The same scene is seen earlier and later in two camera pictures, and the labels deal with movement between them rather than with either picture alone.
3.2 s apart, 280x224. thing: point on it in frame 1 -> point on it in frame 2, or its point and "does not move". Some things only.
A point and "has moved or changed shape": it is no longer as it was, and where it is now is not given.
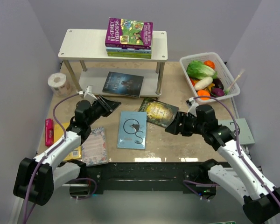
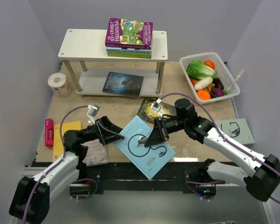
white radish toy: (203, 83) does not move
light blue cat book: (132, 130) has moved or changed shape
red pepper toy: (192, 82) does not move
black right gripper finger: (173, 127) -> (155, 137)
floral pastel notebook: (94, 148) does not move
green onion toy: (242, 71) does not move
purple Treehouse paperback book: (128, 33) does not move
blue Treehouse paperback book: (129, 50) does not move
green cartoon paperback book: (133, 55) does not move
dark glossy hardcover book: (123, 84) does not move
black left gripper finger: (110, 105) -> (105, 122)
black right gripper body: (189, 123) -> (161, 124)
